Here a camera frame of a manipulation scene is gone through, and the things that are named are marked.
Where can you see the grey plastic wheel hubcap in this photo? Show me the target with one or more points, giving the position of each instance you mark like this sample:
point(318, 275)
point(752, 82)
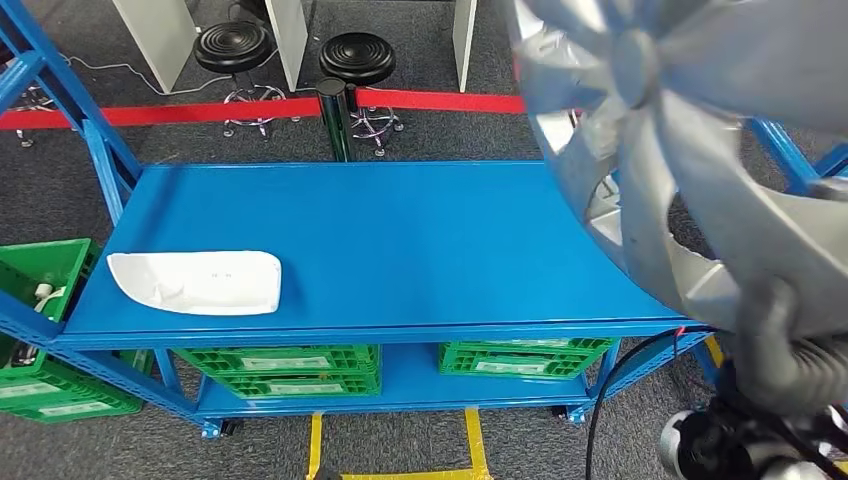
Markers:
point(696, 166)

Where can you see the white desk leg panel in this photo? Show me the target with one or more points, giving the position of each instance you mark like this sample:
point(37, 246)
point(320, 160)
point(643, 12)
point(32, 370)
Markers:
point(286, 40)
point(464, 40)
point(152, 40)

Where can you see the open green plastic crate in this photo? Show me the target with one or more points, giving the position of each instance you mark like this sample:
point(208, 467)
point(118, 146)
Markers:
point(40, 255)

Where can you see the black round stool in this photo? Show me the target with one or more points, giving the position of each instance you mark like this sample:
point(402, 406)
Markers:
point(232, 46)
point(358, 60)

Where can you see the chrome stool base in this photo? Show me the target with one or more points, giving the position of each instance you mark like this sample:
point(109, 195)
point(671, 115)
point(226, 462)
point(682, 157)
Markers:
point(25, 139)

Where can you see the yellow floor tape line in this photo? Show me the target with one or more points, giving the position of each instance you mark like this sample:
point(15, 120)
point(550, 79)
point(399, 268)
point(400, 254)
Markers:
point(714, 351)

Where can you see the black round part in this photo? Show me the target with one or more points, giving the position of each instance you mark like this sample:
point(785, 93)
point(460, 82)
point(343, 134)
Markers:
point(23, 354)

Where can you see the black chrome stanchion post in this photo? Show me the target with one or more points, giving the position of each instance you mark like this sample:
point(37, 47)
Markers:
point(336, 119)

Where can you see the yellow floor tape square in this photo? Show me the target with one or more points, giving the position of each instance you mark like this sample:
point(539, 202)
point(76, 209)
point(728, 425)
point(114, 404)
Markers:
point(315, 444)

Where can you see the blue metal shelf rack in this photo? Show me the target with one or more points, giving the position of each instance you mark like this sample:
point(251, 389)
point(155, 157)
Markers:
point(331, 252)
point(836, 161)

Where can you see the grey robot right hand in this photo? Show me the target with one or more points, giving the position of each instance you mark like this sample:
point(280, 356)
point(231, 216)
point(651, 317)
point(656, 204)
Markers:
point(765, 324)

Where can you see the small white part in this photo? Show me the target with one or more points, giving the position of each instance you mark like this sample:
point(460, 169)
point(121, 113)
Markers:
point(43, 291)

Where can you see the white plastic cover part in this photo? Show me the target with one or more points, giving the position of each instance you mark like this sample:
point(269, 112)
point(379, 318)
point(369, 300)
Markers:
point(199, 285)

